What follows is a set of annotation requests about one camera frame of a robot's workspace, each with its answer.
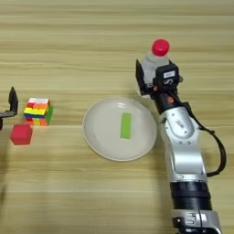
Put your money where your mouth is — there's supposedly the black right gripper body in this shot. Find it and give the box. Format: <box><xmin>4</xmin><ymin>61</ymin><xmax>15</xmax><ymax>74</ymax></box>
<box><xmin>139</xmin><ymin>86</ymin><xmax>181</xmax><ymax>115</ymax></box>

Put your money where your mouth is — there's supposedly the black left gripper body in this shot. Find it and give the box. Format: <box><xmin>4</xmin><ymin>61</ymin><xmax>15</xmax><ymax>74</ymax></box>
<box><xmin>0</xmin><ymin>110</ymin><xmax>16</xmax><ymax>132</ymax></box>

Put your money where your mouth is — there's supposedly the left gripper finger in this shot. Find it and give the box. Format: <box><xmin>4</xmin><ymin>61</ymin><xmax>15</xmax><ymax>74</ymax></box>
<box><xmin>7</xmin><ymin>86</ymin><xmax>19</xmax><ymax>114</ymax></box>

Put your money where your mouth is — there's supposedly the clear bottle with red cap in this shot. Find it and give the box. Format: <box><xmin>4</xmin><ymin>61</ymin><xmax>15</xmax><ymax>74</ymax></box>
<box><xmin>141</xmin><ymin>38</ymin><xmax>171</xmax><ymax>90</ymax></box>

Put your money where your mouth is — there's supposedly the multicoloured puzzle cube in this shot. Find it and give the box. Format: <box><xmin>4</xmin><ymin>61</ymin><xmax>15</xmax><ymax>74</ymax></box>
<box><xmin>23</xmin><ymin>97</ymin><xmax>54</xmax><ymax>127</ymax></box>

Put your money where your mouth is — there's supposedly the right gripper labelled black box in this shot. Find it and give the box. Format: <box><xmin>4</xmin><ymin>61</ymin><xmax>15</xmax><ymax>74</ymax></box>
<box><xmin>153</xmin><ymin>61</ymin><xmax>181</xmax><ymax>91</ymax></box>

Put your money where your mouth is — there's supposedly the small red cube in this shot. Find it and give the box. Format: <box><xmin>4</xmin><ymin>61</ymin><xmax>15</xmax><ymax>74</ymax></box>
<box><xmin>9</xmin><ymin>123</ymin><xmax>34</xmax><ymax>146</ymax></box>

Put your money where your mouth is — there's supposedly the green rectangular block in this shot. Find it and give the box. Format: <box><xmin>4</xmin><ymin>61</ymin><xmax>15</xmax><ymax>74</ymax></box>
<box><xmin>119</xmin><ymin>112</ymin><xmax>133</xmax><ymax>140</ymax></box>

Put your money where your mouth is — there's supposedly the white round plate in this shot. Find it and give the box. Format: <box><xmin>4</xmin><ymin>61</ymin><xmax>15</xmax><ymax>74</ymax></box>
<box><xmin>81</xmin><ymin>96</ymin><xmax>158</xmax><ymax>162</ymax></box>

